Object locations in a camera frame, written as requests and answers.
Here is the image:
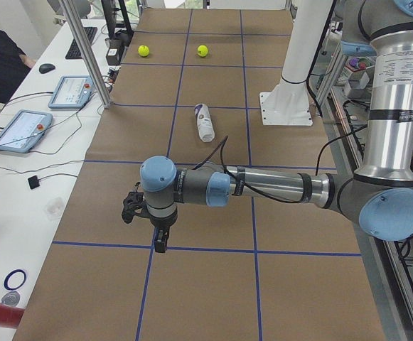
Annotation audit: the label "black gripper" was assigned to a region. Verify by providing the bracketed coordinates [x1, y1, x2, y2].
[150, 212, 177, 253]

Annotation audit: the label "clear tennis ball can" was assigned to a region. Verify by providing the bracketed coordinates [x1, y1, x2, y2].
[194, 103, 215, 143]

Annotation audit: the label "tennis ball Wilson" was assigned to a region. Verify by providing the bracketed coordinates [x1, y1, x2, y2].
[138, 45, 150, 58]

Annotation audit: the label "tennis ball Roland Garros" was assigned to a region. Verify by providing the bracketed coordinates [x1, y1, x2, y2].
[197, 45, 209, 58]

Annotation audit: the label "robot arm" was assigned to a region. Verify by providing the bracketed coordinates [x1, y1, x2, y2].
[136, 1, 413, 253]

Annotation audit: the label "small black square device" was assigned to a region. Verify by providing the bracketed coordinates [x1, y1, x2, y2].
[28, 175, 40, 190]

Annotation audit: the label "grey round lid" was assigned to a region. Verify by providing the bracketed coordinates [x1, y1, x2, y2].
[1, 291, 21, 307]

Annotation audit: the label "far teach pendant tablet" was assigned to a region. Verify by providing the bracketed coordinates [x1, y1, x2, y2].
[48, 75, 95, 109]

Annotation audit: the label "teach pendant tablet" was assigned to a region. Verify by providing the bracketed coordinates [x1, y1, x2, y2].
[48, 75, 95, 109]
[0, 110, 53, 153]

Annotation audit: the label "near teach pendant tablet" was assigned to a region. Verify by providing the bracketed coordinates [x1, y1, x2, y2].
[0, 110, 53, 153]

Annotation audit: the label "black box white label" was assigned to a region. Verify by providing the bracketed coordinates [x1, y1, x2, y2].
[105, 33, 129, 66]

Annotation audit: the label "black keyboard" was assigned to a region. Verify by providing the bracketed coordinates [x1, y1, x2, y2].
[65, 26, 98, 60]

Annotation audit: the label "black computer mouse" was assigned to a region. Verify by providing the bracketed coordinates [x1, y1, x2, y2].
[38, 63, 55, 75]

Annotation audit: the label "black monitor stand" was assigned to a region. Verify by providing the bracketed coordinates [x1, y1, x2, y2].
[100, 0, 134, 41]

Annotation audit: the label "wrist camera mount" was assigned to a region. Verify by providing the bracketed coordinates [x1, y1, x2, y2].
[122, 182, 149, 224]

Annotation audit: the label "blue tape ring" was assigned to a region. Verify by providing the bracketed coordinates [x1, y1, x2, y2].
[4, 269, 28, 291]

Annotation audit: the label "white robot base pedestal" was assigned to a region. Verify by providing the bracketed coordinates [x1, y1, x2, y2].
[259, 0, 335, 126]

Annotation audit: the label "aluminium frame post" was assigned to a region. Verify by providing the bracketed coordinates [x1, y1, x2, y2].
[59, 0, 112, 109]

